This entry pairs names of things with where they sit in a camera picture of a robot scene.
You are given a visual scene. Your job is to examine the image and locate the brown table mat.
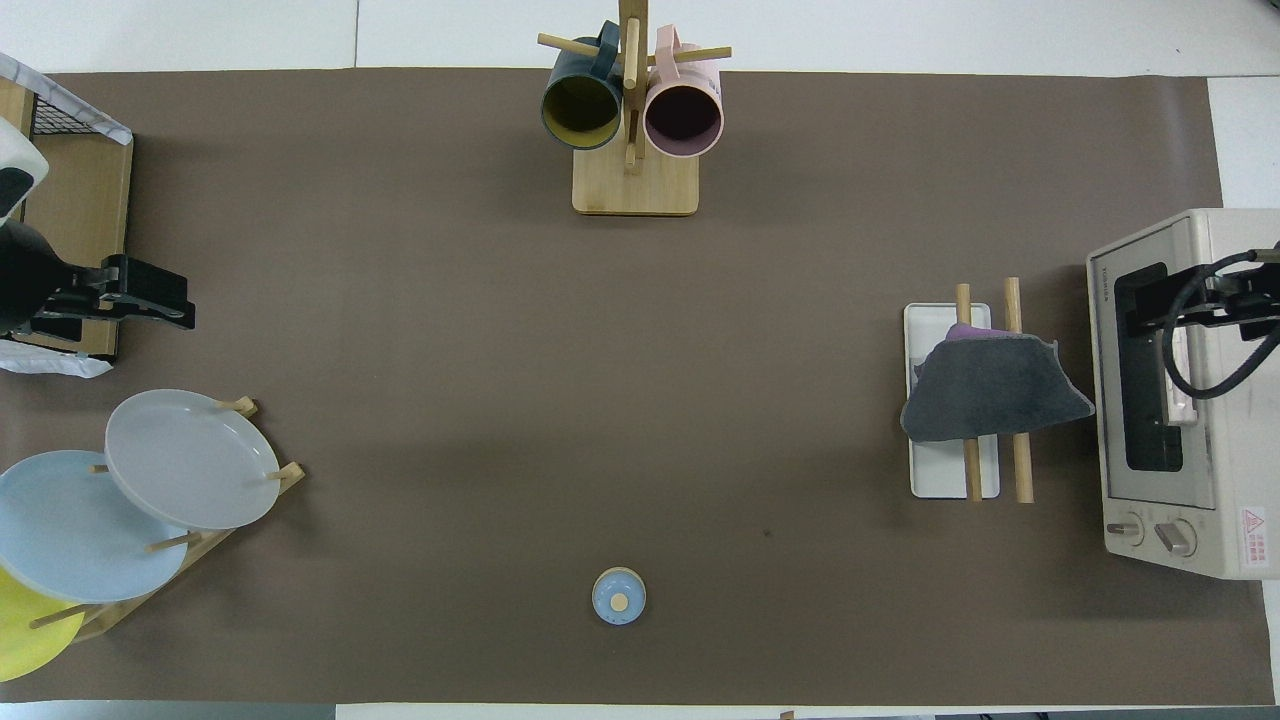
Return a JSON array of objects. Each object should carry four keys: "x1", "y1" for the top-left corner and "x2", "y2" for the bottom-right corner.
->
[{"x1": 0, "y1": 68, "x2": 1276, "y2": 706}]

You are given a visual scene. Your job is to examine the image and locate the beige toaster oven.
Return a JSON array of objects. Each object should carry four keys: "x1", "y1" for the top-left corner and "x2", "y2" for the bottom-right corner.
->
[{"x1": 1086, "y1": 208, "x2": 1280, "y2": 581}]

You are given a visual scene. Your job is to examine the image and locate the dark teal mug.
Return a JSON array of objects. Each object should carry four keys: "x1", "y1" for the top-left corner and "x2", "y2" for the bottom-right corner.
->
[{"x1": 540, "y1": 22, "x2": 625, "y2": 151}]

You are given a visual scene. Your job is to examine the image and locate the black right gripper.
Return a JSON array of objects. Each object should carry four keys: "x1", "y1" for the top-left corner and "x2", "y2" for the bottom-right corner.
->
[{"x1": 1125, "y1": 262, "x2": 1280, "y2": 343}]

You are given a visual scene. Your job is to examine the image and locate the wooden mug tree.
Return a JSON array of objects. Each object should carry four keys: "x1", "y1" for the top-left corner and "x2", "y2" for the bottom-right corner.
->
[{"x1": 537, "y1": 0, "x2": 733, "y2": 217}]

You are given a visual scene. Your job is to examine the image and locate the yellow plate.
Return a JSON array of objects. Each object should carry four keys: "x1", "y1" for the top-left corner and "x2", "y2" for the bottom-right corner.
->
[{"x1": 0, "y1": 565, "x2": 88, "y2": 683}]

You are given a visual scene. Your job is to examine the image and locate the wooden plate rack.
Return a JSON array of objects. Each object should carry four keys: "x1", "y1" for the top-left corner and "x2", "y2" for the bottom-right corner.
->
[{"x1": 30, "y1": 397, "x2": 306, "y2": 643}]

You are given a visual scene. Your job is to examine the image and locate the wooden shelf boards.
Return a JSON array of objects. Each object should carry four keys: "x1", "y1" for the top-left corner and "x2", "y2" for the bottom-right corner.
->
[{"x1": 0, "y1": 78, "x2": 135, "y2": 361}]

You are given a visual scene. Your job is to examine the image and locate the small blue bell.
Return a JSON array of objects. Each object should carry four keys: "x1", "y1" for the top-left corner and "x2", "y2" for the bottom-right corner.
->
[{"x1": 591, "y1": 566, "x2": 647, "y2": 627}]

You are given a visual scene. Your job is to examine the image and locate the light blue plate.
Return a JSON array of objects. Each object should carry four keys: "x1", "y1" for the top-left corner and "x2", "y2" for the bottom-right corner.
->
[{"x1": 0, "y1": 450, "x2": 191, "y2": 604}]

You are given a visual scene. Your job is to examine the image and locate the black wire basket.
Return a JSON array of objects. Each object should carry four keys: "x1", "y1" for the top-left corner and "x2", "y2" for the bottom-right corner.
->
[{"x1": 28, "y1": 92, "x2": 128, "y2": 141}]

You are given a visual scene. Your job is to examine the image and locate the grey plate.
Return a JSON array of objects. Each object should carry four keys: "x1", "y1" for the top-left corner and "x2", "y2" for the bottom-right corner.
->
[{"x1": 104, "y1": 388, "x2": 281, "y2": 531}]

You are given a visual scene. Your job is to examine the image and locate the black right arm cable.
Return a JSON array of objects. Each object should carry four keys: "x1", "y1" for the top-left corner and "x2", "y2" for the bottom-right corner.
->
[{"x1": 1163, "y1": 250, "x2": 1280, "y2": 401}]

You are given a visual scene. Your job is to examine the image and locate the purple and grey towel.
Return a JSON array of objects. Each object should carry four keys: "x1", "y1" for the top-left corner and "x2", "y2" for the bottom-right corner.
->
[{"x1": 900, "y1": 322, "x2": 1096, "y2": 444}]

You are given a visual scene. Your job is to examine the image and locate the pink mug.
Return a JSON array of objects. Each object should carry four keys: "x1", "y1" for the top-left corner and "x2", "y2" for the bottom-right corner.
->
[{"x1": 643, "y1": 25, "x2": 724, "y2": 159}]

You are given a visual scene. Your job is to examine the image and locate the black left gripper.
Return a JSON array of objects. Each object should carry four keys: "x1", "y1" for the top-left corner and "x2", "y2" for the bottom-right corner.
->
[{"x1": 0, "y1": 220, "x2": 198, "y2": 336}]

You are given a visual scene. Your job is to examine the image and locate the white wooden-bar towel rack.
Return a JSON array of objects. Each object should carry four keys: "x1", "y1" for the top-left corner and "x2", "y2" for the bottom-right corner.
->
[{"x1": 903, "y1": 277, "x2": 1034, "y2": 504}]

